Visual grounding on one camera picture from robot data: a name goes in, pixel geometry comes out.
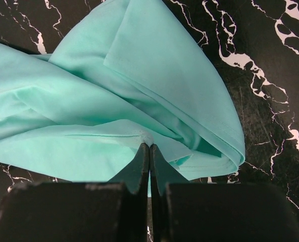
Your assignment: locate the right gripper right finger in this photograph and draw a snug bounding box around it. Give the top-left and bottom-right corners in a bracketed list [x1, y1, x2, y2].
[149, 145, 299, 241]

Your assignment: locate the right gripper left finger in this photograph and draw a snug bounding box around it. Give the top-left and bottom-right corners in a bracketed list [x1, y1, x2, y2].
[0, 143, 150, 241]

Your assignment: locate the teal t shirt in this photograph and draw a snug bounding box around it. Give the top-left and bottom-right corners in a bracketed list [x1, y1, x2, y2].
[0, 1, 245, 182]

